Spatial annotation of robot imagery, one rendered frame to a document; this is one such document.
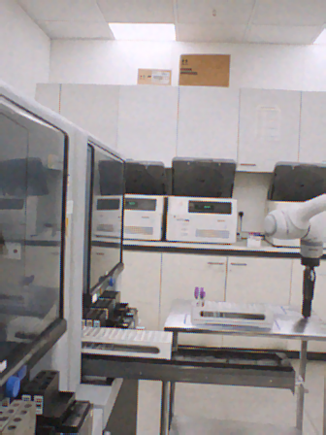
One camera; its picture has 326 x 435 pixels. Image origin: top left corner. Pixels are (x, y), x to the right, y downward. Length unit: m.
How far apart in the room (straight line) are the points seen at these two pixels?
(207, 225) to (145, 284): 0.67
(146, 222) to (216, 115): 1.09
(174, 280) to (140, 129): 1.29
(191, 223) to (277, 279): 0.80
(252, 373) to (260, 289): 2.40
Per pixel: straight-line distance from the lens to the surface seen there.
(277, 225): 1.65
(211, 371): 1.34
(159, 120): 3.95
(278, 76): 4.44
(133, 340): 1.34
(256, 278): 3.69
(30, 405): 0.94
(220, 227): 3.63
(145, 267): 3.67
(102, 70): 4.47
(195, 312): 1.69
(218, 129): 3.94
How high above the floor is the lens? 1.28
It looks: 3 degrees down
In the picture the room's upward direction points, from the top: 2 degrees clockwise
